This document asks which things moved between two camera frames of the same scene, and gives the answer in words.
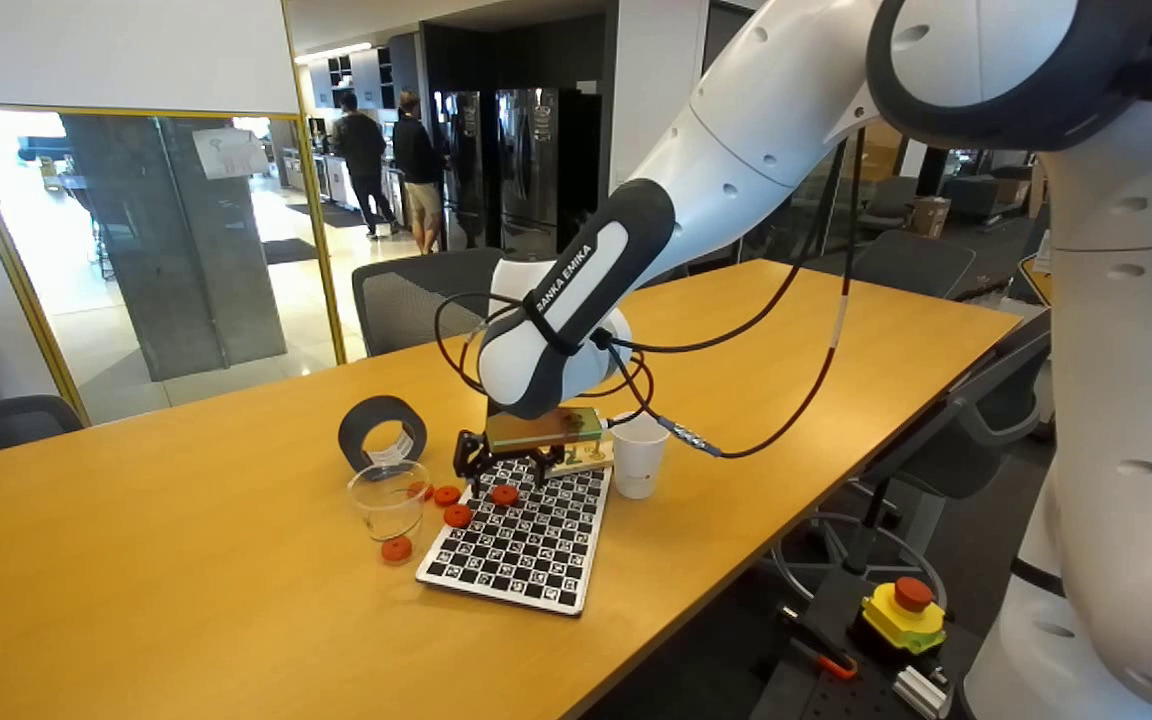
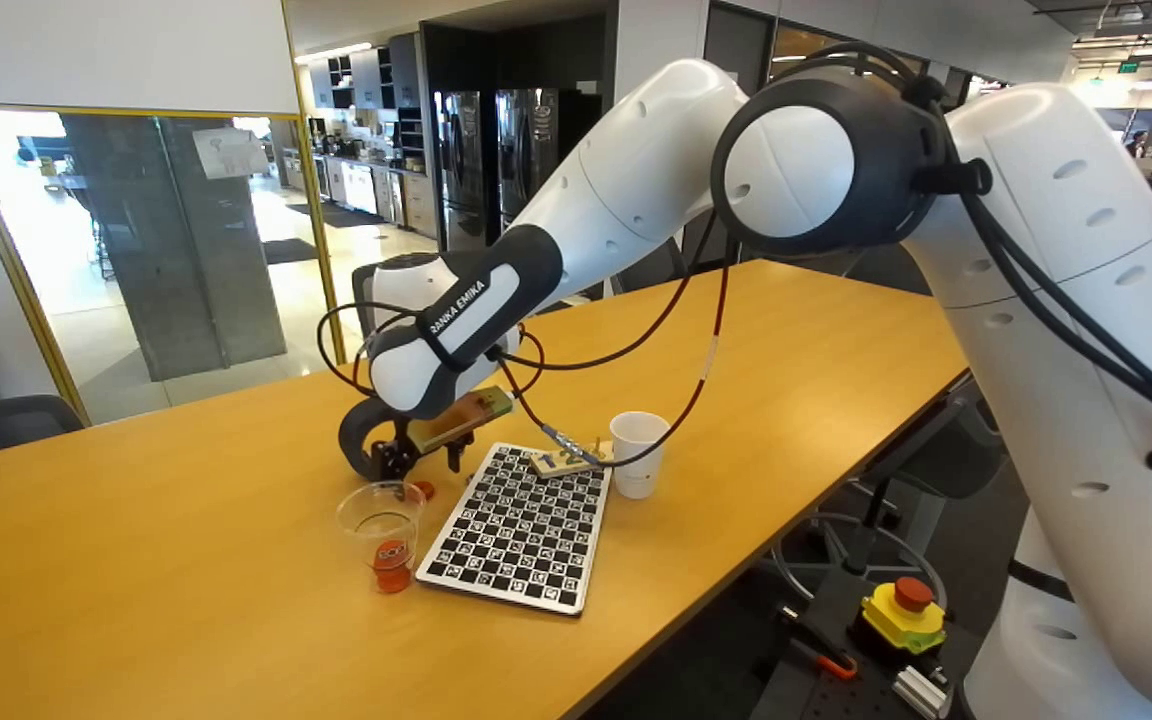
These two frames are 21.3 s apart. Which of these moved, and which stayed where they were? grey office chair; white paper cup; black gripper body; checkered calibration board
Moved: black gripper body
Stayed: white paper cup; checkered calibration board; grey office chair
